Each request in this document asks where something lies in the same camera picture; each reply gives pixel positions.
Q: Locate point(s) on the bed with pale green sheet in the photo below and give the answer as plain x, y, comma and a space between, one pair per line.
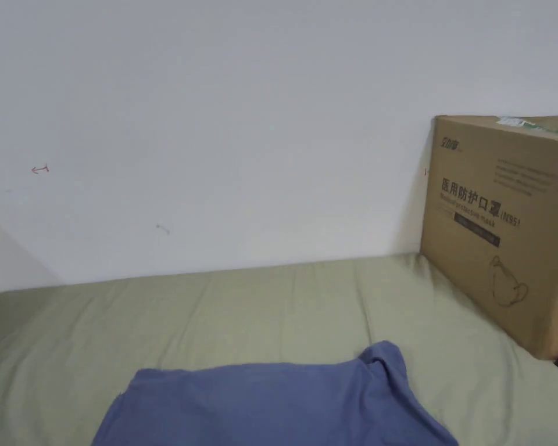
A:
214, 316

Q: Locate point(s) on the blue shirt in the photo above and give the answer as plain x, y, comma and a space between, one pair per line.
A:
269, 404

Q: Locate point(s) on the brown cardboard carton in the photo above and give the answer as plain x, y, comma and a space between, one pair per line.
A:
502, 209

